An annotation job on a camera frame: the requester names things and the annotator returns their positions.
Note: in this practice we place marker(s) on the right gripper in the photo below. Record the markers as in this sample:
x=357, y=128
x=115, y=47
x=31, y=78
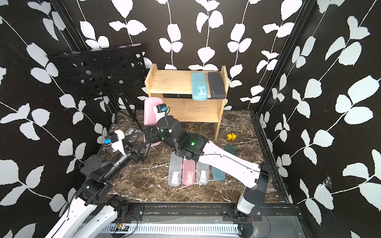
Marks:
x=149, y=136

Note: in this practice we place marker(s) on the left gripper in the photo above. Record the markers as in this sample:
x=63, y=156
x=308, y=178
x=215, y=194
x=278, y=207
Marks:
x=136, y=156

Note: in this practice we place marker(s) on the pink pencil case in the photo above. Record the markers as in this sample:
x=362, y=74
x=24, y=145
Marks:
x=149, y=116
x=188, y=172

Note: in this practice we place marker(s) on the frosted white pencil case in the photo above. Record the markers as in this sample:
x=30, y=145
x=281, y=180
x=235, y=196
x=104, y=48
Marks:
x=175, y=170

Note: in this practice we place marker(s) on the clear white pencil case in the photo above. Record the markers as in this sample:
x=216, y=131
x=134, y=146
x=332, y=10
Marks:
x=202, y=173

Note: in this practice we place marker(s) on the teal pencil case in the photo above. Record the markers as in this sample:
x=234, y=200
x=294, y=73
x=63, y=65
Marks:
x=218, y=175

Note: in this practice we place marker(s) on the dark green pencil case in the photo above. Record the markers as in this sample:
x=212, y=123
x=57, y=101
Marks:
x=231, y=149

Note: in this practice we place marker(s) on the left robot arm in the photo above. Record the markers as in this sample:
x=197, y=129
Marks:
x=98, y=172

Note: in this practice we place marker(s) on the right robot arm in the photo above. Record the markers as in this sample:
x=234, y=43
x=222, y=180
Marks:
x=192, y=146

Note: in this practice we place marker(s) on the wooden two-tier shelf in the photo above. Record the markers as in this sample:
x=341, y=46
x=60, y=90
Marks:
x=162, y=82

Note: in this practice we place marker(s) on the light blue upper pencil case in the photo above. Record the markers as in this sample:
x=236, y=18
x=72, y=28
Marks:
x=199, y=86

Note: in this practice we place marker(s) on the dark grey pencil case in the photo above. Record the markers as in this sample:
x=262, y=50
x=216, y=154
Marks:
x=216, y=86

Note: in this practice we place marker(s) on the black white tag card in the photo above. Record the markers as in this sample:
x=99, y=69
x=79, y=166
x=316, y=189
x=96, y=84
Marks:
x=131, y=131

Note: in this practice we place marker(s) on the black perforated music stand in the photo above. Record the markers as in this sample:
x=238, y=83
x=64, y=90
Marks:
x=114, y=72

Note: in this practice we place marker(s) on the small yellow block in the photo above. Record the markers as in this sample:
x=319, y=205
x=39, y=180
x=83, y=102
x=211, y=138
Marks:
x=231, y=137

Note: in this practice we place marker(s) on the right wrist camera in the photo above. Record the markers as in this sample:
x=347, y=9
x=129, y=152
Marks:
x=159, y=111

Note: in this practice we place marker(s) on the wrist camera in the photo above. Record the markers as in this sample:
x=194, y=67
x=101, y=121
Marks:
x=159, y=111
x=115, y=140

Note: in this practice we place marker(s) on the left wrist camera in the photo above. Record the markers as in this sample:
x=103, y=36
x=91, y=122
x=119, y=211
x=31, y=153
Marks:
x=115, y=140

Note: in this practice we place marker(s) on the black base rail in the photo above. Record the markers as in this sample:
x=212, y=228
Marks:
x=226, y=210

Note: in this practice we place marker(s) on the white slotted cable duct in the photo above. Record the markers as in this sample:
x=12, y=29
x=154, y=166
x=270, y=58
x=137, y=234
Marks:
x=172, y=229

